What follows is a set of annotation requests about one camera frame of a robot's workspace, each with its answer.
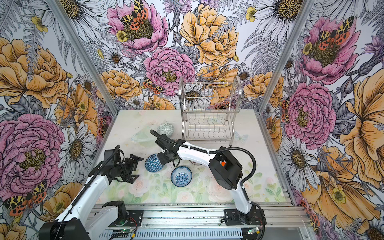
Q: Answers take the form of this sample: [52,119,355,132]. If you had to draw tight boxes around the silver wire dish rack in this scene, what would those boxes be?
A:
[179,76,242,146]

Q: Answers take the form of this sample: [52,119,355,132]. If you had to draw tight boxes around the green circuit board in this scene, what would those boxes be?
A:
[247,227,260,235]

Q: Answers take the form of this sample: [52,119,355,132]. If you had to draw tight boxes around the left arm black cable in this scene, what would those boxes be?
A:
[53,144,121,240]

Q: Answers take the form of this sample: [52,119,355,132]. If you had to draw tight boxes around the blue floral bowl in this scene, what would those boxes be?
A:
[171,166,193,188]

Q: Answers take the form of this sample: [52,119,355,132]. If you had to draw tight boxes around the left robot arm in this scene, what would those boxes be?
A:
[39,146,143,240]

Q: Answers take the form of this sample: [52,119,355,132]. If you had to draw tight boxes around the aluminium corner post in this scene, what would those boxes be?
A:
[47,1,119,117]
[257,0,315,115]

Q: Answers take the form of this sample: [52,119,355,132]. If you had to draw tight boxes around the aluminium front rail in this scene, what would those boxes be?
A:
[53,203,313,240]

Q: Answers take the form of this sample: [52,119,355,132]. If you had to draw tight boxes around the right aluminium corner post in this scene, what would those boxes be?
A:
[257,0,315,115]

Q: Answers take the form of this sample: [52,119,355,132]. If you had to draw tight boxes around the green patterned bowl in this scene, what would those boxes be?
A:
[157,123,175,137]

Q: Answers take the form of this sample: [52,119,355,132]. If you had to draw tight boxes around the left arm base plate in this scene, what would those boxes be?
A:
[109,210,144,227]

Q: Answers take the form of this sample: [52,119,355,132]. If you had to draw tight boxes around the dark blue patterned bowl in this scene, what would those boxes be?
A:
[145,154,164,173]

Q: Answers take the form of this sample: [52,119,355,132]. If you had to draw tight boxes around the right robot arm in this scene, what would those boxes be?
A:
[150,130,266,225]

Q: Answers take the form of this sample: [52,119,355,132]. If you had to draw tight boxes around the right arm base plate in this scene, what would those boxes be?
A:
[221,209,267,226]

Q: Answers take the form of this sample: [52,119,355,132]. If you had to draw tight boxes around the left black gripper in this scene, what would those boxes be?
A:
[114,154,144,185]

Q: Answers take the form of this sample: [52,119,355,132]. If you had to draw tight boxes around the white black lattice bowl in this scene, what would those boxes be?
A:
[190,161,202,166]

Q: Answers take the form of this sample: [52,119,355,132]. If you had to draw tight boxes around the left aluminium corner post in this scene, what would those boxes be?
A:
[47,1,119,117]

